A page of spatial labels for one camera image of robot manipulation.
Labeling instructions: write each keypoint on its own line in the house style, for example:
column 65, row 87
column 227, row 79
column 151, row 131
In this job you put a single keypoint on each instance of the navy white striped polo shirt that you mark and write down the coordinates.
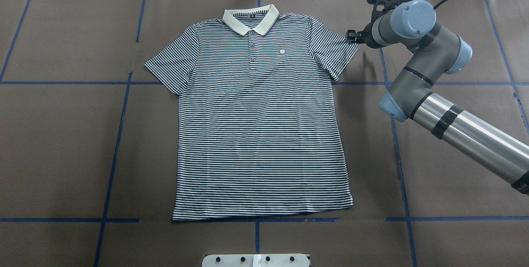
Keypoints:
column 257, row 127

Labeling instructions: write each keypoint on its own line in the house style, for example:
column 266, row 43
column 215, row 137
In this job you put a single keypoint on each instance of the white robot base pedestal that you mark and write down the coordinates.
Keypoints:
column 257, row 260

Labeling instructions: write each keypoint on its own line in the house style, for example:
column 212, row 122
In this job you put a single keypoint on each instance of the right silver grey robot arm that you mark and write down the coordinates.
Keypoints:
column 437, row 51

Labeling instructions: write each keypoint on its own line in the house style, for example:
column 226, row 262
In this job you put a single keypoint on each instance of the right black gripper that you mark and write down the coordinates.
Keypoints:
column 367, row 37

